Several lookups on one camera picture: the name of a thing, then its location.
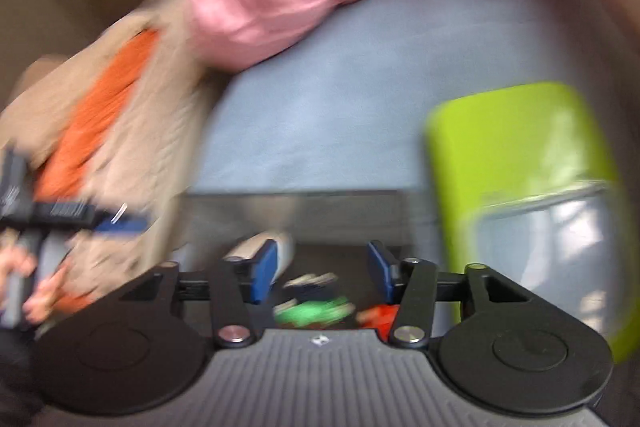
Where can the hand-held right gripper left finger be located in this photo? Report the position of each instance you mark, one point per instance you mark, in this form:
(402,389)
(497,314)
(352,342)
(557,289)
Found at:
(262,272)

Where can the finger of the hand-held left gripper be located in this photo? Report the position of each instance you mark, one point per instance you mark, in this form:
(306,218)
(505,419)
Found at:
(120,224)

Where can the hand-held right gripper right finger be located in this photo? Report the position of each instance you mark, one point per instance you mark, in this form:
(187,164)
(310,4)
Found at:
(380,274)

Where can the dark transparent storage box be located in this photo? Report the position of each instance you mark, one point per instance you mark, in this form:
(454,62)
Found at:
(240,212)

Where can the lime green box lid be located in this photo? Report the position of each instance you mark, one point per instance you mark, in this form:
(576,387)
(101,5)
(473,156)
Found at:
(500,147)

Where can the person's left hand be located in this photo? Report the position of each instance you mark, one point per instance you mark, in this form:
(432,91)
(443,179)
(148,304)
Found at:
(47,292)

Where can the red toy figure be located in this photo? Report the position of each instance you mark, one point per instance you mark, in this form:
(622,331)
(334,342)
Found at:
(377,316)

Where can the dark printed packet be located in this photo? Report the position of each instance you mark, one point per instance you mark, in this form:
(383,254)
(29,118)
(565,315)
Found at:
(310,287)

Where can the green toy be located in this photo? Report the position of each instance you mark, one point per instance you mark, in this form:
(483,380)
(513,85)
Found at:
(312,312)

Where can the orange knitted towel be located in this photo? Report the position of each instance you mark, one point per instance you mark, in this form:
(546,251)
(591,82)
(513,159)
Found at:
(100,117)

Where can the beige wrinkled cloth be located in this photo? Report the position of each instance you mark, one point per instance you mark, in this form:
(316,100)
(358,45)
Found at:
(145,117)

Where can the grey plush mat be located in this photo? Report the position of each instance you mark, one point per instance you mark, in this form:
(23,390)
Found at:
(350,97)

